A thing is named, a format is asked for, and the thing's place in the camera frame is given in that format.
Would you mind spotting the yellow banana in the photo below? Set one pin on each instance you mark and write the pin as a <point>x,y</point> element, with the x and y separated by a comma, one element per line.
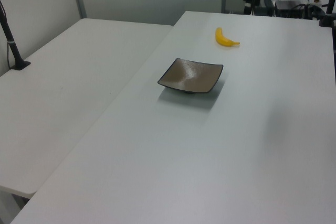
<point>221,40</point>

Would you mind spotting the black electronics box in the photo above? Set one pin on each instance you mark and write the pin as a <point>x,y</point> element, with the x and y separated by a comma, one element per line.
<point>287,7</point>

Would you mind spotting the square brown ceramic plate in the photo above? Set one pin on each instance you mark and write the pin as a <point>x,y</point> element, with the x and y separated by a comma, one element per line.
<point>191,77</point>

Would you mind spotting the black camera pole with base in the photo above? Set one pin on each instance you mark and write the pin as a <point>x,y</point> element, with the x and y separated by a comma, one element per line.
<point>10,43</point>

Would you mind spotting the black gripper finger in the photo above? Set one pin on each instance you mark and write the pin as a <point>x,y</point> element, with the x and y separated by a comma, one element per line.
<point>248,9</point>
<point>255,9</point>

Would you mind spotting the white side table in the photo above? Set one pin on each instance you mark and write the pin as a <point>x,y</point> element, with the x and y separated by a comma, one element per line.
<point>60,90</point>

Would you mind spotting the black clamp pole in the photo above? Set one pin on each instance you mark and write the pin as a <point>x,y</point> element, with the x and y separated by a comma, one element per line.
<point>328,11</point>

